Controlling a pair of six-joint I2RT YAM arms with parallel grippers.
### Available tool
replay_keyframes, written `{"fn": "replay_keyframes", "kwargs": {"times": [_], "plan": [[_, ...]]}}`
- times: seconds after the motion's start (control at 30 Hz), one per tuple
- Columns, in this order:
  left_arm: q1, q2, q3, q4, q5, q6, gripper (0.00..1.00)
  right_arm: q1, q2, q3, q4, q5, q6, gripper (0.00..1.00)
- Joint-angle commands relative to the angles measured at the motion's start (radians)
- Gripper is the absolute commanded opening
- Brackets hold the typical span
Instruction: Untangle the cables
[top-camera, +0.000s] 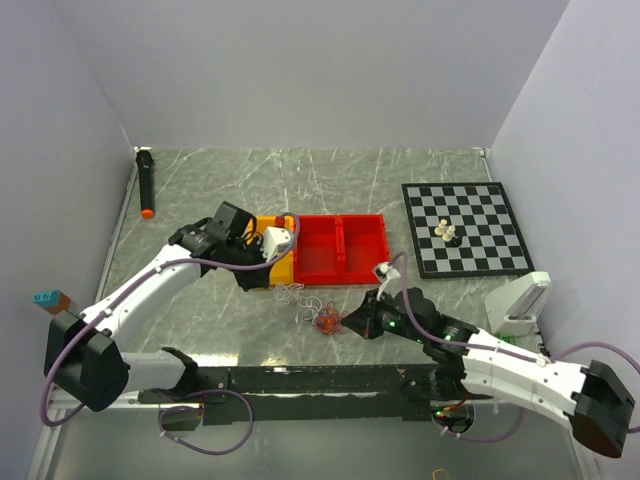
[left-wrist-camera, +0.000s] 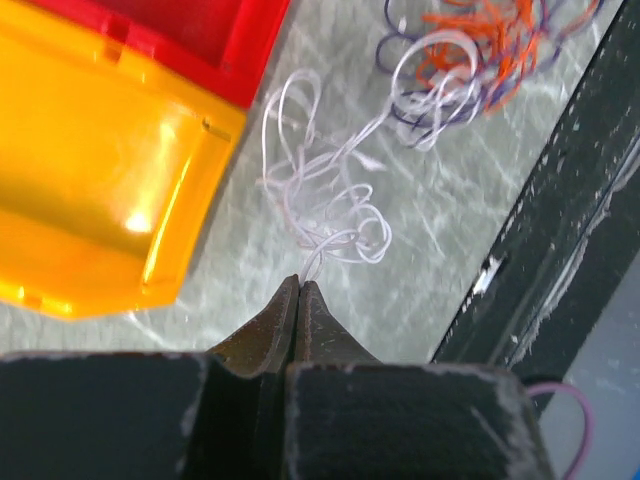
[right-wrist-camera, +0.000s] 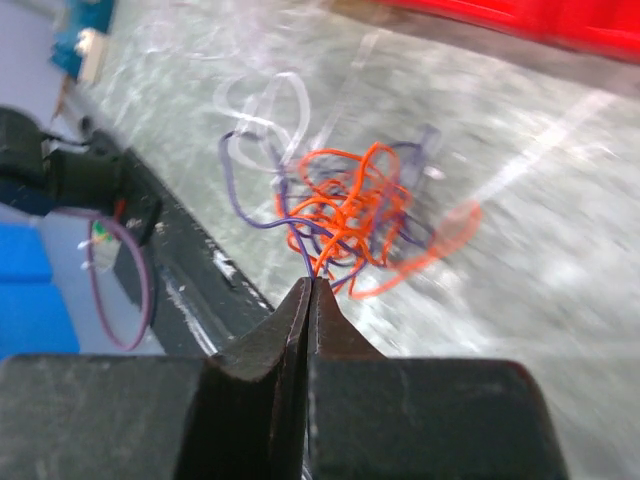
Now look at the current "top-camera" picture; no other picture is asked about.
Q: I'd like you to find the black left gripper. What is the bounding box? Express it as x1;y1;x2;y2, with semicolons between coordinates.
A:
223;235;278;292

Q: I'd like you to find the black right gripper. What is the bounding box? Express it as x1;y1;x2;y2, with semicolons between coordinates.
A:
341;289;426;344

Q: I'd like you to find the orange thin cable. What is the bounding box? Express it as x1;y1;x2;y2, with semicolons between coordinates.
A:
314;302;346;336

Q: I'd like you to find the purple thin cable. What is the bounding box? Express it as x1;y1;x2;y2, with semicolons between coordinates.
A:
312;309;346;337

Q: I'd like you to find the yellow plastic bin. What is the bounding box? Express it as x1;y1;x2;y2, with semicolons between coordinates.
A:
252;216;295;286

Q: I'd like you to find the red plastic bin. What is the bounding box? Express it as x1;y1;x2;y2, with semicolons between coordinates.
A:
293;215;345;286
339;214;390;285

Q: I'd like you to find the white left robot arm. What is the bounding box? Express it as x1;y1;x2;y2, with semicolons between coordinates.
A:
44;202;271;412

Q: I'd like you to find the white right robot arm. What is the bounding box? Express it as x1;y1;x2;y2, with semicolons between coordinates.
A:
342;288;635;458

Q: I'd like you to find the cream chess piece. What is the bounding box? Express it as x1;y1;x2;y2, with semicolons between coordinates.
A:
434;219;448;237

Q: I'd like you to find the cream chess pawn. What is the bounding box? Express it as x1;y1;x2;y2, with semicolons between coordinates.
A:
442;225;456;243

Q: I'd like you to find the black chess piece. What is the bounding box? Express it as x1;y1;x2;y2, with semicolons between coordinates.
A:
449;235;462;247

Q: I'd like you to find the black marker orange cap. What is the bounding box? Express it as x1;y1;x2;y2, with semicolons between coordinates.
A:
135;150;155;220

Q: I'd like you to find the green plastic piece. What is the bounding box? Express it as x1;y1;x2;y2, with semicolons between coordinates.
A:
495;333;519;346

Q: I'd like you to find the white plastic stand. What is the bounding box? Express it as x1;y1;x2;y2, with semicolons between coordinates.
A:
484;271;552;337

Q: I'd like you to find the black white chessboard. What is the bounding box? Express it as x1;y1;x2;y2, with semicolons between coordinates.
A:
401;182;534;279

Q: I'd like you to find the blue orange block tower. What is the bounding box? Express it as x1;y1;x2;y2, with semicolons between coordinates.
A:
33;290;76;315

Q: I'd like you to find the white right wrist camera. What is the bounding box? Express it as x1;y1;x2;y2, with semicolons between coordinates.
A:
373;262;401;284

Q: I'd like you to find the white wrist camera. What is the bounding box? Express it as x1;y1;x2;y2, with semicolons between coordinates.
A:
260;226;293;262
373;262;401;284

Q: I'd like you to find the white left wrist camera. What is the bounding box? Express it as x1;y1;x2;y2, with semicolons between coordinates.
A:
260;226;293;262

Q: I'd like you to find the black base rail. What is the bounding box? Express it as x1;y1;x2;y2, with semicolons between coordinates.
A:
137;363;496;426

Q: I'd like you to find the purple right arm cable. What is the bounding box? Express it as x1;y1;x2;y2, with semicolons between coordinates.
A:
389;252;640;445

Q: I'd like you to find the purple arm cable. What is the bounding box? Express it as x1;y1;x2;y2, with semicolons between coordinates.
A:
39;213;301;455
389;252;640;445

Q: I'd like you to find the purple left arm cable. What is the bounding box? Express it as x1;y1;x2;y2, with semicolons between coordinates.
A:
39;213;301;455

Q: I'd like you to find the aluminium frame rail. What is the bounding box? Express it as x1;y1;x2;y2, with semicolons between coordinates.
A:
44;389;166;414

